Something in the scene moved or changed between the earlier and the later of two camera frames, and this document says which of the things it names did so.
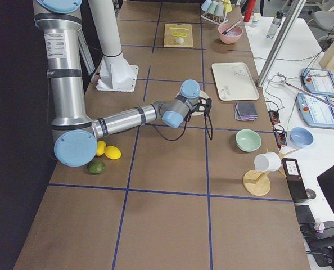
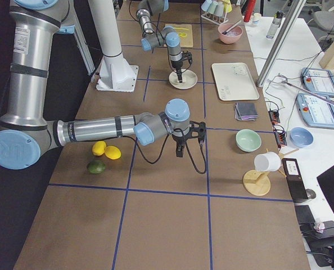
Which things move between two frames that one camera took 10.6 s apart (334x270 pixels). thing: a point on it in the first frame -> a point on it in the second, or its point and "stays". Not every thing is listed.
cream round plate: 203,95 -> 189,79
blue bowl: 300,136 stays
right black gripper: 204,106 -> 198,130
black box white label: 295,179 stays
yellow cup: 228,7 stays
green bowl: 248,140 stays
